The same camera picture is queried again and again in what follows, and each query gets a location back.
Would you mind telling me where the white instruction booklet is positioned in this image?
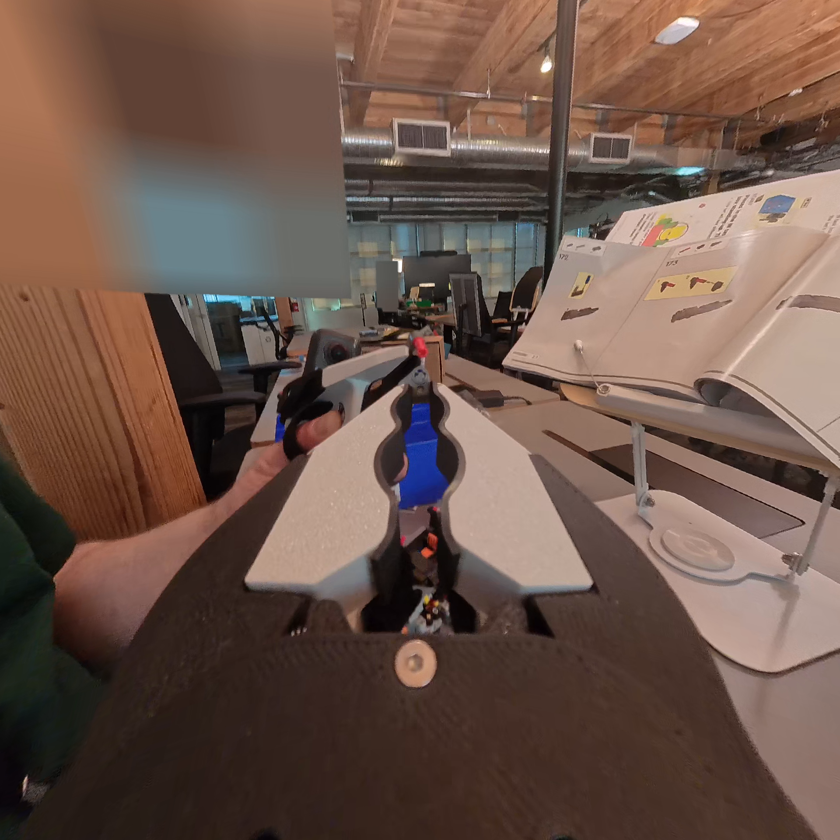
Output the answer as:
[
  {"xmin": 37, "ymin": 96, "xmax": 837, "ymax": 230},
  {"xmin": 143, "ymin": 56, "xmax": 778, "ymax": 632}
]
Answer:
[{"xmin": 502, "ymin": 169, "xmax": 840, "ymax": 473}]

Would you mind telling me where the grey lego vehicle model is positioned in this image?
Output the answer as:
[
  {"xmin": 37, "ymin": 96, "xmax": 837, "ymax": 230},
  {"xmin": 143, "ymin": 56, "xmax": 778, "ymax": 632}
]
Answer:
[{"xmin": 394, "ymin": 505, "xmax": 460, "ymax": 636}]

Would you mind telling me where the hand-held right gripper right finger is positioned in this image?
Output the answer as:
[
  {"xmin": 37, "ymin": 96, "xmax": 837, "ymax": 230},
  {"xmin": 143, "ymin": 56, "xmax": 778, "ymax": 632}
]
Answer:
[{"xmin": 425, "ymin": 381, "xmax": 595, "ymax": 630}]

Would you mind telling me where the person's green shirt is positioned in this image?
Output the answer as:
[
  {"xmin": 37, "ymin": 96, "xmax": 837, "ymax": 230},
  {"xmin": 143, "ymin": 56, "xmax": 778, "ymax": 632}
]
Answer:
[{"xmin": 0, "ymin": 453, "xmax": 109, "ymax": 828}]

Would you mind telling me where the silver air duct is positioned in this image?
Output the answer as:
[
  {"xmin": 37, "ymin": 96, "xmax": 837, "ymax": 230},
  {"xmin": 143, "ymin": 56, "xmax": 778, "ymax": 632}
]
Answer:
[{"xmin": 341, "ymin": 128, "xmax": 713, "ymax": 173}]

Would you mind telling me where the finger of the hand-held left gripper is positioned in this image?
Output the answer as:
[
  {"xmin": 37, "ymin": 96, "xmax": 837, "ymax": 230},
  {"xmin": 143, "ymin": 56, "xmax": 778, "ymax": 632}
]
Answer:
[{"xmin": 354, "ymin": 346, "xmax": 424, "ymax": 414}]

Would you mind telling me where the person's left forearm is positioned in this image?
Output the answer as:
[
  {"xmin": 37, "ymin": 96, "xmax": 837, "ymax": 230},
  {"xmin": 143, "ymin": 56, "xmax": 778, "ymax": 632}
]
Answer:
[{"xmin": 52, "ymin": 459, "xmax": 309, "ymax": 667}]

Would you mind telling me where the person's left hand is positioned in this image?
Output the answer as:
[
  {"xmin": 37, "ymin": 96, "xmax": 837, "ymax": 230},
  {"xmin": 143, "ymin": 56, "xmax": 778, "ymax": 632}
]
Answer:
[{"xmin": 252, "ymin": 415, "xmax": 343, "ymax": 490}]

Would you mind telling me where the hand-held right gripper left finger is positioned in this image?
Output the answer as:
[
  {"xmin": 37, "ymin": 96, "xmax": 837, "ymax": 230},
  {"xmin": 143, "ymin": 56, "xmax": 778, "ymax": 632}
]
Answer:
[{"xmin": 244, "ymin": 382, "xmax": 416, "ymax": 632}]

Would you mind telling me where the black steel column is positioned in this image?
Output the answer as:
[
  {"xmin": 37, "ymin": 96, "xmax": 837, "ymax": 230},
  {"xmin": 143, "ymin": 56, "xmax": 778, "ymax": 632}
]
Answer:
[{"xmin": 543, "ymin": 0, "xmax": 584, "ymax": 263}]

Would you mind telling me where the black office chair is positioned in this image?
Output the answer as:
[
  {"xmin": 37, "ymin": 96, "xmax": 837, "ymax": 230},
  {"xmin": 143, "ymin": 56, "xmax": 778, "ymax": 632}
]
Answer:
[{"xmin": 144, "ymin": 292, "xmax": 303, "ymax": 500}]

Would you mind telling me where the black computer monitor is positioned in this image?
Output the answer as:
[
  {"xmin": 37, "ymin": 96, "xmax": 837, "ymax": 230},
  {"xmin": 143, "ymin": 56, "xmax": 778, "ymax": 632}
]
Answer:
[{"xmin": 402, "ymin": 252, "xmax": 473, "ymax": 309}]

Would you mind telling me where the wooden post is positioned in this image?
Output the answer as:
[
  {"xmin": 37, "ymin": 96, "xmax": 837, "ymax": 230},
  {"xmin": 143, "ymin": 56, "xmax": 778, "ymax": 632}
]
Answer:
[{"xmin": 0, "ymin": 285, "xmax": 210, "ymax": 542}]

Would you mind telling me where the blue plastic bin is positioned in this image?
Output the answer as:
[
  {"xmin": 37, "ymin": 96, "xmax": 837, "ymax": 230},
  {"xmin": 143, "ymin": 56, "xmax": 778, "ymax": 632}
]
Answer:
[{"xmin": 402, "ymin": 402, "xmax": 454, "ymax": 511}]

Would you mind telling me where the wooden chair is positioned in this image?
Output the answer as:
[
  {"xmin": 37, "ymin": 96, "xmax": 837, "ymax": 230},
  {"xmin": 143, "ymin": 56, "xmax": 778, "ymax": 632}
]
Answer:
[{"xmin": 486, "ymin": 266, "xmax": 547, "ymax": 368}]

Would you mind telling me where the white air vent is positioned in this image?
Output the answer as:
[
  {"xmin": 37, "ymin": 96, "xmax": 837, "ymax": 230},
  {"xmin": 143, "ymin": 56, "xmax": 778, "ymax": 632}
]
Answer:
[
  {"xmin": 392, "ymin": 118, "xmax": 452, "ymax": 157},
  {"xmin": 587, "ymin": 133, "xmax": 634, "ymax": 165}
]

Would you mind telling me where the round ceiling lamp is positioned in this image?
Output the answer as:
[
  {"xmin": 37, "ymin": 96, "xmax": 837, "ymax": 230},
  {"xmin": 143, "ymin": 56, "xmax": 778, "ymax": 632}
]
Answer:
[{"xmin": 653, "ymin": 16, "xmax": 701, "ymax": 47}]

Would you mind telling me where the white metal book stand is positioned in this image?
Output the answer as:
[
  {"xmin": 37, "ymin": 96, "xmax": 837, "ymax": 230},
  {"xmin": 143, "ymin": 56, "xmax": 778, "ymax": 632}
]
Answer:
[{"xmin": 561, "ymin": 382, "xmax": 840, "ymax": 676}]

